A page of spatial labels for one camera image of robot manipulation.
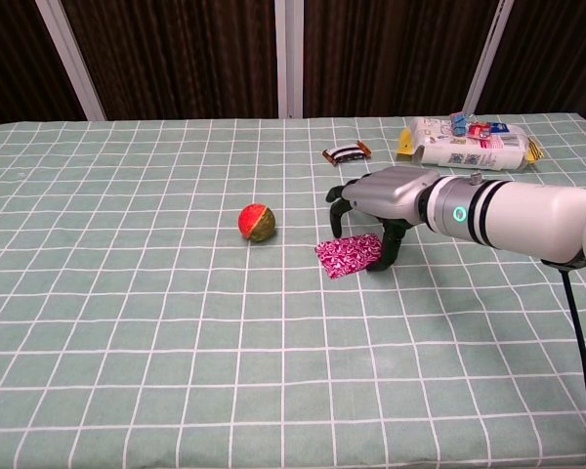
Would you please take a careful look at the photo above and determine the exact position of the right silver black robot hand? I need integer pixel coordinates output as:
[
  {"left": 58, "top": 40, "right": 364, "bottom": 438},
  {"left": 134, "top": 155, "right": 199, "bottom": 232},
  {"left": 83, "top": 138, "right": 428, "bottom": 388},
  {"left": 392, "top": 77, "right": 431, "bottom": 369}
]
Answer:
[{"left": 324, "top": 165, "right": 441, "bottom": 273}]

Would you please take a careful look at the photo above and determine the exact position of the green checked tablecloth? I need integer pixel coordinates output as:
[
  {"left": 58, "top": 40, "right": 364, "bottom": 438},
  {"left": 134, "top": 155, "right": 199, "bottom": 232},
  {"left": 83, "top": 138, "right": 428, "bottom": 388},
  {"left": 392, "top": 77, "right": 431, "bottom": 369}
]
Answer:
[{"left": 0, "top": 112, "right": 586, "bottom": 469}]

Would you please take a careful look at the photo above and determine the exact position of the pink patterned cloth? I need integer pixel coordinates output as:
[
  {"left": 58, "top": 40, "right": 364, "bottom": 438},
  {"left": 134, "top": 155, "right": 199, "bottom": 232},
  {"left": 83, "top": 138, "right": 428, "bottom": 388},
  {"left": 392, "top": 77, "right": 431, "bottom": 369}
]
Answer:
[{"left": 314, "top": 233, "right": 384, "bottom": 281}]

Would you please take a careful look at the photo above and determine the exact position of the red and green ball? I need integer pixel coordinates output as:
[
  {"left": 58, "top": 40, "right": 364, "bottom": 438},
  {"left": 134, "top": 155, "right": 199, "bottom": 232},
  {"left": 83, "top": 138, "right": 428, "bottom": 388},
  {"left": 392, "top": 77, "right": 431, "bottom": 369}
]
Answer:
[{"left": 236, "top": 201, "right": 277, "bottom": 243}]

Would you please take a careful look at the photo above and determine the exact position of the black white striped snack bar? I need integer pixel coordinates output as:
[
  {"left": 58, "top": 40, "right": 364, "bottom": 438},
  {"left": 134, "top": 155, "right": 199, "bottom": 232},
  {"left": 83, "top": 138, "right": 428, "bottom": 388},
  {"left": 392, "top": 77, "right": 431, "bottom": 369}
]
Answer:
[{"left": 321, "top": 139, "right": 374, "bottom": 168}]

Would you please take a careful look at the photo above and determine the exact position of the white printed plastic package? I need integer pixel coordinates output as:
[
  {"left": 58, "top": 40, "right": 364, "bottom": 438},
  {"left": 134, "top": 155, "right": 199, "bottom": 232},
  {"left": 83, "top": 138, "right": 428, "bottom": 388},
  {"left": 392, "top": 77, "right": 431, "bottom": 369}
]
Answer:
[{"left": 396, "top": 111, "right": 545, "bottom": 174}]

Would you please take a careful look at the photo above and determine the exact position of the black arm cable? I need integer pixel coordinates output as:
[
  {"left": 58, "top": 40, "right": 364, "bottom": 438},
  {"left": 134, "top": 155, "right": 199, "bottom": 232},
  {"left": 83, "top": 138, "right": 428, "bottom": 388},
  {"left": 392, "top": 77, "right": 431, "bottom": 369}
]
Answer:
[{"left": 540, "top": 258, "right": 586, "bottom": 469}]

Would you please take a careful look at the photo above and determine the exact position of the dark white-framed partition panel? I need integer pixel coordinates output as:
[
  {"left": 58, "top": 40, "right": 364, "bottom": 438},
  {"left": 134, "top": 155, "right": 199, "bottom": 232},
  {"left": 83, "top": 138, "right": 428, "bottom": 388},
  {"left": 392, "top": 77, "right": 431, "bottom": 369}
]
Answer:
[
  {"left": 34, "top": 0, "right": 294, "bottom": 121},
  {"left": 285, "top": 0, "right": 515, "bottom": 118},
  {"left": 461, "top": 0, "right": 586, "bottom": 132},
  {"left": 0, "top": 0, "right": 107, "bottom": 127}
]

